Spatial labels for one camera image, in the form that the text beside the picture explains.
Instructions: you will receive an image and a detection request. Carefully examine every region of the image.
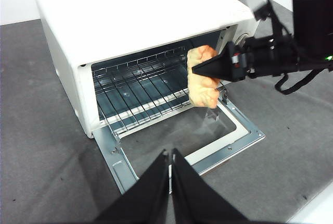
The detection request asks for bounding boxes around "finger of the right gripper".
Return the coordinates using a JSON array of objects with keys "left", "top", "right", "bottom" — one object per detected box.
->
[{"left": 191, "top": 41, "right": 247, "bottom": 82}]

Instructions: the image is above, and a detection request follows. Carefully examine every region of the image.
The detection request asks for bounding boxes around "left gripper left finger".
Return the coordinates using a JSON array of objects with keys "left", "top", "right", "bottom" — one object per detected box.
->
[{"left": 95, "top": 150, "right": 170, "bottom": 224}]

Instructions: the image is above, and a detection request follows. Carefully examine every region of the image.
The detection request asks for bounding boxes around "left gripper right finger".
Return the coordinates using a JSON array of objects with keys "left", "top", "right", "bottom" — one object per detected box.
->
[{"left": 171, "top": 147, "right": 248, "bottom": 224}]

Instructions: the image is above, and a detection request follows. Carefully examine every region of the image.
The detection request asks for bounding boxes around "orange-brown bread loaf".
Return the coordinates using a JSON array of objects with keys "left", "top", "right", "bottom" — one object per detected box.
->
[{"left": 186, "top": 45, "right": 220, "bottom": 109}]

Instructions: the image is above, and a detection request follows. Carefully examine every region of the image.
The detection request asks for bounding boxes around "oven door with beige handle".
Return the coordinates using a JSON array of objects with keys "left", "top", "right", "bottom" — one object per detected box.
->
[{"left": 93, "top": 96, "right": 266, "bottom": 195}]

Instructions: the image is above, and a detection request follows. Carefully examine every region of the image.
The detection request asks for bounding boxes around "beige oven knob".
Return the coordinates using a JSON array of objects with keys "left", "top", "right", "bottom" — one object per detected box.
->
[{"left": 235, "top": 33, "right": 251, "bottom": 45}]

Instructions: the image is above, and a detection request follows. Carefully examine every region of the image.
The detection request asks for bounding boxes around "cream toaster oven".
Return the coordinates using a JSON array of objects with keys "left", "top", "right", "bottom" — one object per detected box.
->
[{"left": 35, "top": 0, "right": 261, "bottom": 139}]

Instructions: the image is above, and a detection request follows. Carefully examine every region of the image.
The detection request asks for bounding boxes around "black cable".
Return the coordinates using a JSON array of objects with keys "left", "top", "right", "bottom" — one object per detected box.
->
[{"left": 274, "top": 67, "right": 326, "bottom": 95}]

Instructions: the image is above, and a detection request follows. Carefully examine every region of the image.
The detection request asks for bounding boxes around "pale grey camera box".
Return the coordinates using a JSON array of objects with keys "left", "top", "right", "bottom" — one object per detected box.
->
[{"left": 246, "top": 0, "right": 269, "bottom": 22}]

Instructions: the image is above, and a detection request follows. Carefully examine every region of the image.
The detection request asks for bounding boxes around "metal wire oven rack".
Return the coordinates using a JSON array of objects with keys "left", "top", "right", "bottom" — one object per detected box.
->
[{"left": 91, "top": 46, "right": 227, "bottom": 138}]

